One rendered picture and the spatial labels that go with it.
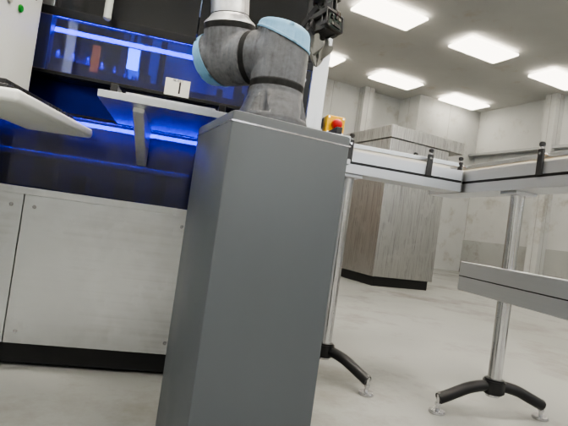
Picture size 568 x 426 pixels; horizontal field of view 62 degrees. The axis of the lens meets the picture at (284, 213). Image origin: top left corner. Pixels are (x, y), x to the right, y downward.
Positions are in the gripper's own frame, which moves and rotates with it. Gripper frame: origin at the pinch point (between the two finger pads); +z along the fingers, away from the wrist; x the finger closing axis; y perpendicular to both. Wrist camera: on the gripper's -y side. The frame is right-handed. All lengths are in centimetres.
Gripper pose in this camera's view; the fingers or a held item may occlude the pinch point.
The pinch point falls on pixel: (314, 62)
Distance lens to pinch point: 146.7
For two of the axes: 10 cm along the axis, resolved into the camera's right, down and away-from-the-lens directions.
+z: -1.0, 9.7, -2.0
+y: 6.7, -0.9, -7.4
